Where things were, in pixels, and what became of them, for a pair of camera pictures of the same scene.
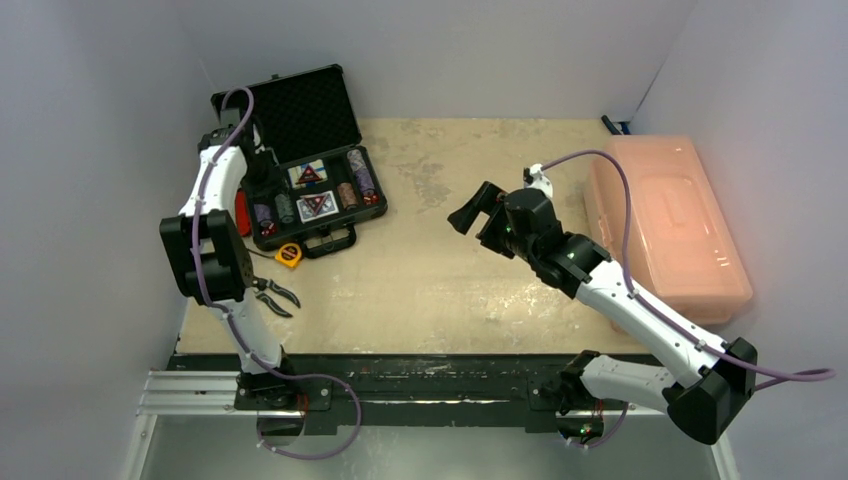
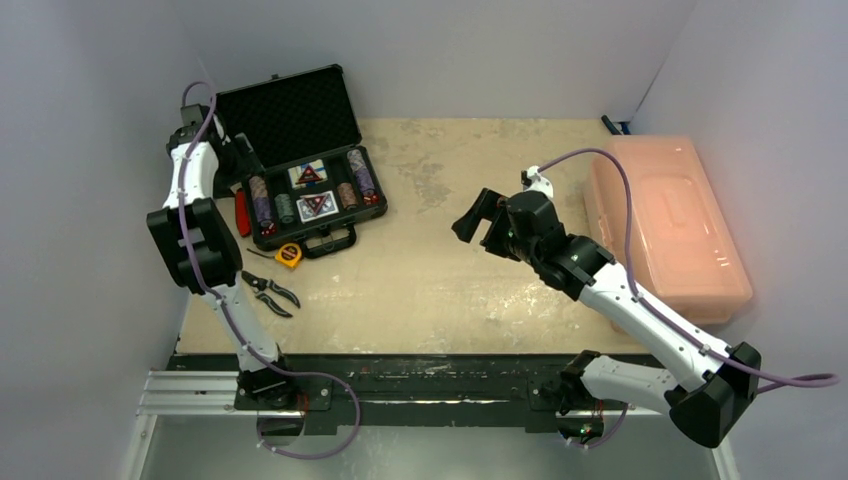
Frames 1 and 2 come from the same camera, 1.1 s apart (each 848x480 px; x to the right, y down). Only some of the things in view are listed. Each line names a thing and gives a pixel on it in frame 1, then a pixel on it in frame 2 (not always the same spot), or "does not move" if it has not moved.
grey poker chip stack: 284,208 does not move
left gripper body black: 264,177 → 225,174
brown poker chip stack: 348,196 does not move
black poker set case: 328,180 does not move
